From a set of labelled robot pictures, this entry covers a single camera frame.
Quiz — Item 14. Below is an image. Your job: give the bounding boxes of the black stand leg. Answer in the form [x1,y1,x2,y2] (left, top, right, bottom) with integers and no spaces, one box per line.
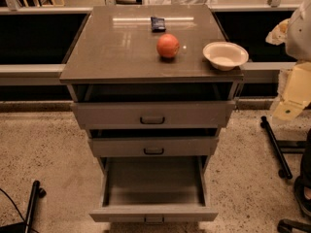
[0,181,47,233]
[260,116,306,180]

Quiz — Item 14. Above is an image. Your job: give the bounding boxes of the black stand leg right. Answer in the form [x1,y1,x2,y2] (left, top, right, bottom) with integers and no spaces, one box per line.
[260,116,306,180]

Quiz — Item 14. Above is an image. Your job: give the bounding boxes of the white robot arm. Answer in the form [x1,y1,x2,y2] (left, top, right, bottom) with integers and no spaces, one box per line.
[265,0,311,121]

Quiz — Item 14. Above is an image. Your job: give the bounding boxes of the grey drawer cabinet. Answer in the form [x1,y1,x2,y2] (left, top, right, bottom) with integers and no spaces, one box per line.
[58,4,245,177]

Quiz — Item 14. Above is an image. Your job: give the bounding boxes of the black stand leg left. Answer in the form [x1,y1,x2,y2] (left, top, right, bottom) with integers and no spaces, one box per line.
[0,181,47,233]

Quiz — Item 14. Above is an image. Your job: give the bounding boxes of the dark blue snack packet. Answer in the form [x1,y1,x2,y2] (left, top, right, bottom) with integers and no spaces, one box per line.
[151,17,166,32]

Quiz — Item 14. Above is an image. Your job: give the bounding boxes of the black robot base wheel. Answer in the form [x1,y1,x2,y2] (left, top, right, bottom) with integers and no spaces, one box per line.
[277,175,311,233]

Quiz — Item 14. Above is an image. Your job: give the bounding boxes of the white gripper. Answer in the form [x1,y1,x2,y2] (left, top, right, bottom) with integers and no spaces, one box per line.
[265,18,311,121]

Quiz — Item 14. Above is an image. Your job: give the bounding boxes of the grey drawer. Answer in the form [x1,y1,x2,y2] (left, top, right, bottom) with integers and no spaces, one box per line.
[72,101,234,129]
[89,156,218,224]
[88,137,218,157]

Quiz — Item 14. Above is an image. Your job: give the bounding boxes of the black cable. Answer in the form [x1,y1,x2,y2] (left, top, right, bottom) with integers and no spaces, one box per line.
[0,187,27,225]

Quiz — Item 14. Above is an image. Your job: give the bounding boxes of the grey middle drawer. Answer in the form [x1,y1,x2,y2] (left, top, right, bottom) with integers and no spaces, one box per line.
[88,137,218,157]

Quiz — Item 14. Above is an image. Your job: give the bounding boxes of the grey bottom drawer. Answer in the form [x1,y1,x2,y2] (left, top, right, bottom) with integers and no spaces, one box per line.
[89,156,218,224]

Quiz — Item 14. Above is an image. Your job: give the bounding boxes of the grey top drawer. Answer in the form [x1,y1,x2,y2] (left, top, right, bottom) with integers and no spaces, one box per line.
[72,101,234,129]

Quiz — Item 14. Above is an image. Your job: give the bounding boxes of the red apple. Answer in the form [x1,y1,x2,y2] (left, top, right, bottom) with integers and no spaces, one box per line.
[156,34,180,58]

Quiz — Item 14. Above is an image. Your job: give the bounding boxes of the white bowl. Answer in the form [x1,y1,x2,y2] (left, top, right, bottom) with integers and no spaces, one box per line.
[202,42,249,71]

